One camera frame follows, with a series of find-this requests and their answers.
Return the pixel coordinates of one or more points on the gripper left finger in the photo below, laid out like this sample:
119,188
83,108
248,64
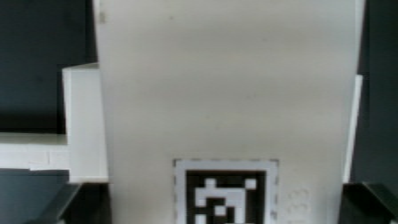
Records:
53,214

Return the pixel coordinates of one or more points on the white workspace border frame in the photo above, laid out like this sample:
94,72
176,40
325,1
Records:
33,151

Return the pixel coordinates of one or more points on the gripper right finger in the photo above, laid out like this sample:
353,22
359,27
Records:
367,204

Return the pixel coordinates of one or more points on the white cabinet top block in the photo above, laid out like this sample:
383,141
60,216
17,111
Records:
227,74

